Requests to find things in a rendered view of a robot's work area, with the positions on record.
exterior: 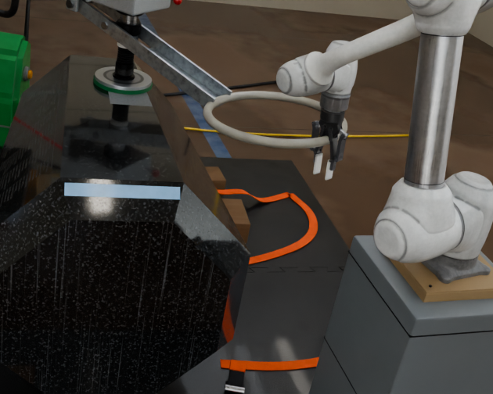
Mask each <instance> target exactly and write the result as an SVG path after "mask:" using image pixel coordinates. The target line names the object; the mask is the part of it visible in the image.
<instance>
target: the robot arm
mask: <svg viewBox="0 0 493 394"><path fill-rule="evenodd" d="M406 2H407V3H408V6H409V7H410V9H411V10H412V12H413V14H412V15H410V16H407V17H405V18H404V19H401V20H399V21H397V22H394V23H392V24H390V25H387V26H385V27H382V28H380V29H379V30H375V31H373V32H372V33H369V34H367V35H364V36H362V37H360V38H357V39H355V40H353V41H332V42H331V44H330V45H329V47H328V48H327V49H326V53H323V54H322V53H321V52H311V53H309V54H307V55H304V56H300V57H297V58H296V59H294V60H291V61H289V62H287V63H285V64H283V65H282V66H281V67H280V68H279V69H278V72H277V75H276V83H277V85H278V87H279V89H280V90H281V92H282V93H284V94H285V95H289V96H293V97H303V96H309V95H315V94H318V93H320V92H321V93H322V94H321V98H320V106H321V107H322V108H321V113H320V120H316V121H313V122H312V134H311V138H318V137H322V136H325V135H326V136H328V137H329V143H330V159H329V160H328V163H327V168H326V176H325V180H329V179H331V178H332V176H333V171H334V170H335V169H336V162H338V161H341V160H342V159H343V156H344V148H345V144H346V140H347V137H348V135H349V134H348V133H345V132H344V131H343V130H342V129H343V128H342V123H343V121H344V114H345V110H347V108H348V104H349V99H350V96H351V89H352V87H353V86H354V82H355V78H356V74H357V69H358V60H359V59H362V58H365V57H366V56H370V55H372V54H375V53H377V52H381V51H383V50H385V49H388V48H391V47H394V46H395V45H399V44H401V43H404V42H406V41H409V40H412V39H413V38H417V37H418V36H420V41H419V54H418V60H417V67H416V80H415V87H414V95H413V101H412V115H411V121H410V128H409V136H408V148H407V156H406V162H405V175H404V177H403V178H401V179H400V180H399V181H398V182H396V183H395V184H394V186H393V187H392V190H391V193H390V195H389V198H388V200H387V203H386V205H385V207H384V208H383V211H382V212H381V213H380V214H379V216H378V217H377V219H376V222H375V226H374V229H373V237H374V241H375V243H376V247H377V248H378V250H379V251H380V252H381V253H382V254H383V255H385V256H386V257H388V258H390V259H392V260H396V261H399V262H401V263H420V262H421V263H422V264H423V265H424V266H425V267H427V268H428V269H429V270H430V271H431V272H433V273H434V274H435V275H436V276H437V278H438V280H439V281H441V282H442V283H445V284H449V283H451V282H452V281H455V280H459V279H463V278H470V277H474V276H478V275H489V274H490V271H491V269H490V267H488V266H487V265H485V264H483V263H482V262H480V261H479V260H478V256H479V254H480V251H481V249H482V247H483V245H484V243H485V241H486V238H487V236H488V233H489V231H490V229H491V225H492V222H493V186H492V183H491V182H490V181H489V180H488V179H487V178H486V177H483V176H481V175H479V174H476V173H473V172H469V171H462V172H459V173H456V174H453V175H452V176H451V177H449V178H448V179H446V180H444V178H445V171H446V166H447V159H448V149H449V142H450V137H451V131H452V120H453V113H454V108H455V97H456V91H457V85H458V79H459V68H460V62H461V56H462V45H463V39H464V35H465V34H467V33H468V31H469V30H470V28H471V27H472V24H473V21H474V19H475V17H476V15H477V14H478V13H482V12H484V11H486V10H488V9H490V8H491V7H493V0H406ZM320 128H321V131H320ZM319 132H320V133H319ZM339 133H340V135H339V141H338V144H337V140H338V134H339Z"/></svg>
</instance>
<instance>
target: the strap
mask: <svg viewBox="0 0 493 394"><path fill-rule="evenodd" d="M218 193H219V194H222V195H231V194H248V195H251V194H249V193H248V192H246V191H244V190H242V189H227V190H218ZM251 196H252V197H254V198H255V199H257V200H259V201H261V202H274V201H277V200H280V199H285V198H288V197H290V198H291V199H292V200H293V201H294V202H295V203H296V204H298V205H299V206H300V207H301V208H302V209H303V210H304V212H305V213H306V214H307V216H308V220H309V229H308V232H307V234H306V235H305V236H304V237H303V238H302V239H300V240H299V241H297V242H295V243H293V244H292V245H288V246H287V247H284V248H282V249H278V250H276V251H273V252H270V253H265V254H262V255H259V256H253V257H250V261H249V264H252V263H259V262H262V261H266V260H270V259H273V258H276V257H279V256H283V255H286V254H287V253H291V252H293V251H295V250H298V249H300V248H302V247H303V246H305V245H307V244H308V243H309V242H310V241H311V240H312V239H313V238H314V237H315V235H316V234H317V230H318V222H317V219H316V216H315V214H314V213H313V211H312V210H311V209H310V207H309V206H308V205H306V204H305V203H304V202H303V201H302V200H300V199H299V198H298V197H297V196H295V195H294V194H293V193H292V194H290V193H288V192H285V193H282V194H279V195H274V196H271V197H267V198H257V197H255V196H253V195H251ZM318 359H319V357H316V358H311V359H306V360H294V361H281V362H258V361H244V360H239V361H243V362H246V370H258V371H284V370H296V369H304V368H309V367H317V363H318ZM220 361H221V368H229V366H230V361H231V360H220Z"/></svg>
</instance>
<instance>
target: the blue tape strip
mask: <svg viewBox="0 0 493 394"><path fill-rule="evenodd" d="M64 195H68V196H91V197H114V198H137V199H180V187H164V186H144V185H124V184H85V183H65V187H64Z"/></svg>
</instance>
